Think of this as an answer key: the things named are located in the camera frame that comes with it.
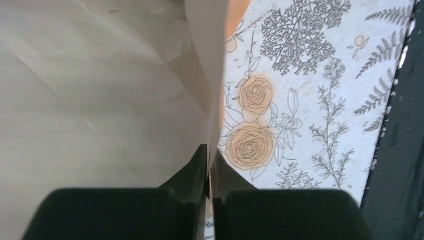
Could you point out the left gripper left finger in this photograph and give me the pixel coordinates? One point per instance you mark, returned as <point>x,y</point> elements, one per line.
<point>173,211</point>

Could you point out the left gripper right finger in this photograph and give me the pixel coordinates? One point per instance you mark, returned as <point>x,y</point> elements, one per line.
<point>243,212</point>

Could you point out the beige kraft wrapping paper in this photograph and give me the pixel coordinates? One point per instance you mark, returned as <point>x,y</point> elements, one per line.
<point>106,94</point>

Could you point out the floral patterned table mat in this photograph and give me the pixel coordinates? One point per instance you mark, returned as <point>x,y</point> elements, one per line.
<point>306,90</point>

